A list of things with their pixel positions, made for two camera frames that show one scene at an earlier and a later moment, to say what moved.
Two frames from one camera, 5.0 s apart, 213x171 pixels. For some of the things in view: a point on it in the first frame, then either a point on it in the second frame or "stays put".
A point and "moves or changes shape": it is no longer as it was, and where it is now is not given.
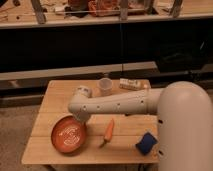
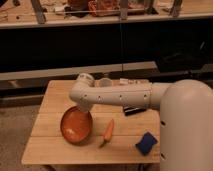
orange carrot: [108, 134] stays put
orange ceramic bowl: [68, 134] moves or changes shape
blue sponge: [146, 143] stays put
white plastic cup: [106, 86] stays put
